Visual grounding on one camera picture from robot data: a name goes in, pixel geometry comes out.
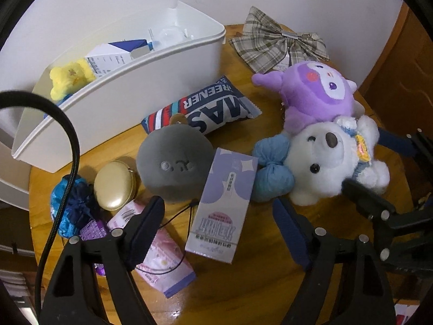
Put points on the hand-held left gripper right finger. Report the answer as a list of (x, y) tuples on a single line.
[(291, 232)]

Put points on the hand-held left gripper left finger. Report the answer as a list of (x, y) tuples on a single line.
[(150, 225)]

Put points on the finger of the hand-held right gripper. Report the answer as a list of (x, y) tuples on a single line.
[(394, 140), (368, 198)]

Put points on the pink tissue pack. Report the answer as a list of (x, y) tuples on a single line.
[(162, 260)]

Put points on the small purple case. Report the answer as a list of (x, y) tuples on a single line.
[(93, 232)]

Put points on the white bear plush toy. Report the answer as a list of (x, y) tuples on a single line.
[(321, 162)]

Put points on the grey round plush toy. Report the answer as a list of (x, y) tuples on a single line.
[(176, 162)]

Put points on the purple and white carton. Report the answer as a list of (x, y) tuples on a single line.
[(223, 210)]

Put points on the purple plush toy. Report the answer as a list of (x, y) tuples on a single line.
[(311, 94)]

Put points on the white plastic storage box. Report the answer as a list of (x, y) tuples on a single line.
[(135, 101)]

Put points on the plaid fabric bow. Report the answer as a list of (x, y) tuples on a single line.
[(264, 40)]

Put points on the yellow plush toy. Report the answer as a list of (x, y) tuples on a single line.
[(67, 78)]

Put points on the blue white carton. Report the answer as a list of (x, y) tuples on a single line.
[(105, 61)]

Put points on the blue and white packet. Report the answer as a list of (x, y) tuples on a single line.
[(130, 44)]

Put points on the clear plastic bottle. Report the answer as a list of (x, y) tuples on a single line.
[(169, 35)]

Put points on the gold round case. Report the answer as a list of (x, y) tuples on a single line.
[(113, 184)]

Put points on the wooden door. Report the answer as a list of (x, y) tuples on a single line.
[(399, 74)]

